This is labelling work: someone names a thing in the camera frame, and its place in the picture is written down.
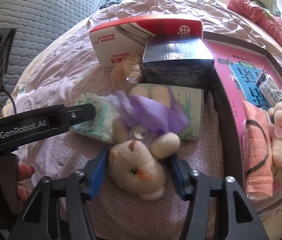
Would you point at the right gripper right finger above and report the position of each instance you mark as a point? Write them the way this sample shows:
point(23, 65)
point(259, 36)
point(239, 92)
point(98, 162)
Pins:
point(235, 218)

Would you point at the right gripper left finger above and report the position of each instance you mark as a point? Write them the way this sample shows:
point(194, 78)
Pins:
point(57, 209)

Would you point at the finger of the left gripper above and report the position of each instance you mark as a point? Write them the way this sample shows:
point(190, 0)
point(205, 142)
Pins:
point(65, 117)

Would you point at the brown soft item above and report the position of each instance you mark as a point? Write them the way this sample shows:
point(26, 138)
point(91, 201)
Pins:
point(128, 73)

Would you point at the cream bear purple dress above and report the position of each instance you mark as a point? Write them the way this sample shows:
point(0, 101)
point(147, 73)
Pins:
point(134, 164)

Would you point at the pink cloth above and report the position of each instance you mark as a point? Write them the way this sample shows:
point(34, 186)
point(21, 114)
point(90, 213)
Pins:
point(257, 153)

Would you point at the green white tissue pack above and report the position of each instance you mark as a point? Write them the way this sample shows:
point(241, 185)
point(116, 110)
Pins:
point(149, 111)

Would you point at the clear packet with beads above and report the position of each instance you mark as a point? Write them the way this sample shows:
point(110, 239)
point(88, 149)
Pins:
point(269, 88)

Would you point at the person left hand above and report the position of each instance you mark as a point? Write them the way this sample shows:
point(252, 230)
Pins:
point(11, 189)

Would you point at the mauve strawberry bed sheet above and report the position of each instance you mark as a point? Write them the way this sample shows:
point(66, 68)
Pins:
point(68, 68)

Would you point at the red white carton box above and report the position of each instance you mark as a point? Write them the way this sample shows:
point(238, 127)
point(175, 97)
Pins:
point(116, 40)

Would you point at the dark navy box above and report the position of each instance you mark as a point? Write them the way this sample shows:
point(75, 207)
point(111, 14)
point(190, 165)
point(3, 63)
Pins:
point(178, 60)

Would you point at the grey quilted headboard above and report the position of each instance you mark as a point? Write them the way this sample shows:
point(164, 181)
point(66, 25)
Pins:
point(38, 24)

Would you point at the pink book tray box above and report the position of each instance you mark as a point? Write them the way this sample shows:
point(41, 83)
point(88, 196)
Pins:
point(237, 65)

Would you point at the pink quilted comforter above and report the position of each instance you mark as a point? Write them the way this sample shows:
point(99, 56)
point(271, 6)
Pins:
point(271, 24)

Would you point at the green cloth on comforter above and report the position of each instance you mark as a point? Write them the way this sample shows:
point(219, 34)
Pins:
point(268, 12)

